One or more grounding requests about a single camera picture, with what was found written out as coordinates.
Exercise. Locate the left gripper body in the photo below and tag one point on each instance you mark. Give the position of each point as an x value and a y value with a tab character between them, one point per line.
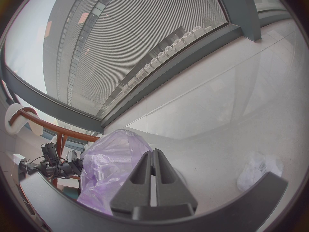
70	170

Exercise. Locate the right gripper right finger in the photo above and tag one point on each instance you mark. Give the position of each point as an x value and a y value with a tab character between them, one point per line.
173	192

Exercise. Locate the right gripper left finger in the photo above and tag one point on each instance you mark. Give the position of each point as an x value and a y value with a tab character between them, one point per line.
137	192

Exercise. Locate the purple plastic bag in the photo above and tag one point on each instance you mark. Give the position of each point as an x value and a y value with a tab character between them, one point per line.
108	158

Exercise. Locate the white paper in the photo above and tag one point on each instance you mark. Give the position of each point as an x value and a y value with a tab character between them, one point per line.
256	170

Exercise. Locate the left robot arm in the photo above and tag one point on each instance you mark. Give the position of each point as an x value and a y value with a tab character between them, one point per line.
33	168

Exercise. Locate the white cushioned wooden chair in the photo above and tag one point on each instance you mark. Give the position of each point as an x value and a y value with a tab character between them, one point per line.
14	119

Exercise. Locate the window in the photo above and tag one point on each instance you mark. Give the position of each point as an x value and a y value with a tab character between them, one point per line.
120	45

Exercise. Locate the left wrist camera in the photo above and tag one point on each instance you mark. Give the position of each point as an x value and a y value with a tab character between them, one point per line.
72	157

